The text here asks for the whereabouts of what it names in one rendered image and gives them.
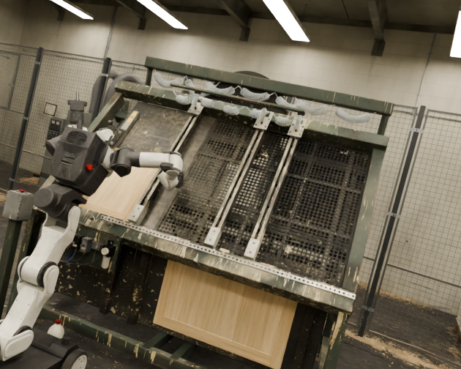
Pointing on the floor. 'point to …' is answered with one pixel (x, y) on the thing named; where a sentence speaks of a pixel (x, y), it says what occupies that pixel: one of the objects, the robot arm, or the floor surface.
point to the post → (4, 271)
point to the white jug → (56, 329)
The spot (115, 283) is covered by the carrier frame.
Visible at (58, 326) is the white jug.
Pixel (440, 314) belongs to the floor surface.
